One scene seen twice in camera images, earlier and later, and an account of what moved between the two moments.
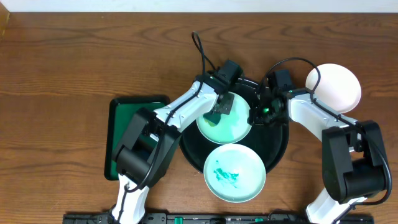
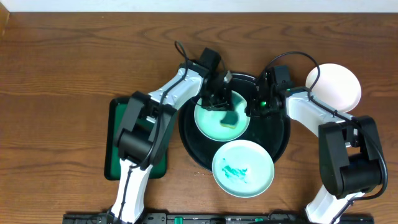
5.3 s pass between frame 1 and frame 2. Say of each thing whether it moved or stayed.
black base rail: stayed
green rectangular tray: stayed
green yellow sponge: moved
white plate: stayed
